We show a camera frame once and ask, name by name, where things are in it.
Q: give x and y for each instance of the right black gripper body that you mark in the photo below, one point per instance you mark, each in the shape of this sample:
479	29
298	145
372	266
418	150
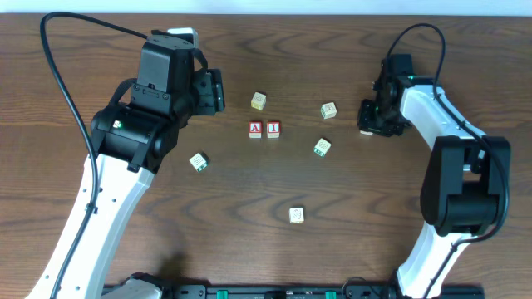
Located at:
371	124

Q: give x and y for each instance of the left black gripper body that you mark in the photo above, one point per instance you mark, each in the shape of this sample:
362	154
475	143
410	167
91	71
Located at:
214	92

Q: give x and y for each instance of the red letter A block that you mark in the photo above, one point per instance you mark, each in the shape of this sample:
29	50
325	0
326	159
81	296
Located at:
255	129

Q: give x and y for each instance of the red letter I block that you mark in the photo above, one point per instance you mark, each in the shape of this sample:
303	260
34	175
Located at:
273	129

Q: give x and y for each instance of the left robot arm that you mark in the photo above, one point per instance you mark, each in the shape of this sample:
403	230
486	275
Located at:
128	141

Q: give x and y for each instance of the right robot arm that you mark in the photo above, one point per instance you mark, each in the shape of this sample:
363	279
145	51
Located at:
465	193

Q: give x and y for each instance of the yellow-edged wooden block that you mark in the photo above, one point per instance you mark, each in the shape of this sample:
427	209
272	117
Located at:
258	101

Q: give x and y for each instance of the green picture block upper right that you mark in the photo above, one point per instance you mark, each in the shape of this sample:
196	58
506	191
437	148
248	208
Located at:
328	110

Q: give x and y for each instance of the green block centre right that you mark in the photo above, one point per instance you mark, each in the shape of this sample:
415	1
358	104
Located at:
322	147

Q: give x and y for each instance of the green block left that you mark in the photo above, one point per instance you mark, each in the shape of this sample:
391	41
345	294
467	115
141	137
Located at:
199	162

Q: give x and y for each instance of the plain wooden block front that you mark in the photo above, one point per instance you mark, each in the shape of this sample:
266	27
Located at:
296	215

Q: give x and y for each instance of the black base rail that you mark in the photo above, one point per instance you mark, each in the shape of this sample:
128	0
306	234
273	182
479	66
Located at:
138	289

